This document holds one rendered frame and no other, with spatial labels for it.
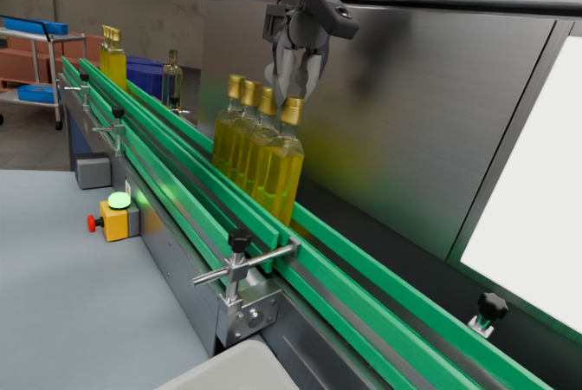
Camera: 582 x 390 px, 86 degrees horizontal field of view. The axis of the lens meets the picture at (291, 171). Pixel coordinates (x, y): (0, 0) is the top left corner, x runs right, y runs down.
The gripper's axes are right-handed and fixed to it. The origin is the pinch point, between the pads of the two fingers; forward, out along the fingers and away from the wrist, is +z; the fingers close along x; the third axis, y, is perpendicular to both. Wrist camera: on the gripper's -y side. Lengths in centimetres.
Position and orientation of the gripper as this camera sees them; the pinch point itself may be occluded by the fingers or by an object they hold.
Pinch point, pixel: (293, 101)
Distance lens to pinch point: 53.3
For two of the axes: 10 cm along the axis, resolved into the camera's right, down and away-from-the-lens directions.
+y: -5.4, -4.1, 7.4
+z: -1.8, 9.1, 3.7
